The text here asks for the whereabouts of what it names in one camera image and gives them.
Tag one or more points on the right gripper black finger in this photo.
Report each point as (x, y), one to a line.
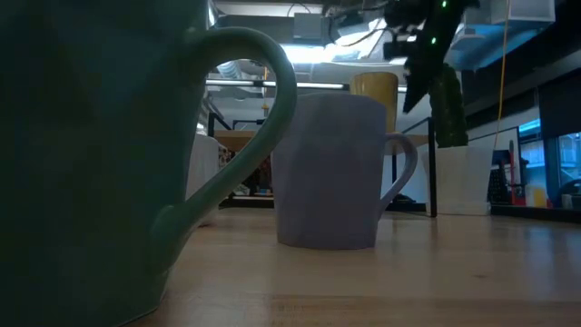
(420, 88)

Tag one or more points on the yellow ceramic mug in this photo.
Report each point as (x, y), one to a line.
(374, 93)

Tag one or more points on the lavender ceramic mug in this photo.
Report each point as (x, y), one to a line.
(327, 172)

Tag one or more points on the green ceramic mug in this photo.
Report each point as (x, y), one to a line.
(91, 181)

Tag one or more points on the cactus plant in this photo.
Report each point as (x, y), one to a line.
(449, 113)

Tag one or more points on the white hexagonal plant pot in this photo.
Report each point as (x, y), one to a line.
(458, 181)

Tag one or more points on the ceiling light tube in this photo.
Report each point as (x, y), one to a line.
(313, 85)

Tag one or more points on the red metal stand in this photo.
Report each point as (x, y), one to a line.
(514, 172)

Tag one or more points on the yellow and white container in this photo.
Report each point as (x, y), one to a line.
(537, 196)

